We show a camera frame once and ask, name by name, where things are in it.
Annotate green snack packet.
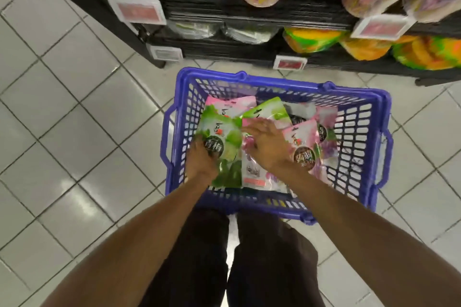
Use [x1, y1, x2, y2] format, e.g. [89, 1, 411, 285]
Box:
[194, 105, 244, 189]
[242, 97, 292, 128]

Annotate white and black snack packet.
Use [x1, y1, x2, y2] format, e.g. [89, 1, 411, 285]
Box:
[284, 103, 318, 126]

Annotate yellow and green snack bag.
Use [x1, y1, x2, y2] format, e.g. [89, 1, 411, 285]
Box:
[392, 35, 461, 71]
[283, 28, 347, 54]
[340, 36, 394, 61]

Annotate person's dark trousers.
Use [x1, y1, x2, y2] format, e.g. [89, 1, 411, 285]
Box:
[140, 207, 326, 307]

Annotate pink snack packet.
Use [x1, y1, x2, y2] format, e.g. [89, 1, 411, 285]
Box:
[241, 119, 289, 193]
[282, 119, 323, 173]
[315, 105, 339, 132]
[205, 96, 257, 119]

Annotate black shop shelving unit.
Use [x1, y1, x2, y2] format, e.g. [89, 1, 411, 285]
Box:
[18, 0, 461, 87]

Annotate person's right hand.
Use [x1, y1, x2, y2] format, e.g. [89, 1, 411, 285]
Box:
[242, 118, 295, 173]

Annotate person's right forearm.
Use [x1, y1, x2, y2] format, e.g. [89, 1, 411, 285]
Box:
[277, 160, 461, 307]

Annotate person's left forearm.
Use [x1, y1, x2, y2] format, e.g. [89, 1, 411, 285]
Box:
[41, 173, 217, 307]

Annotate blue plastic shopping basket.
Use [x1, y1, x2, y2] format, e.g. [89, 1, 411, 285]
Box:
[160, 67, 394, 225]

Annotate person's left hand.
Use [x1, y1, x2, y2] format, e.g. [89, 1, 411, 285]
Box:
[185, 134, 221, 184]

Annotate white and green snack bag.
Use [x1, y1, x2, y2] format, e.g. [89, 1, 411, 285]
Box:
[223, 22, 280, 45]
[167, 20, 220, 40]

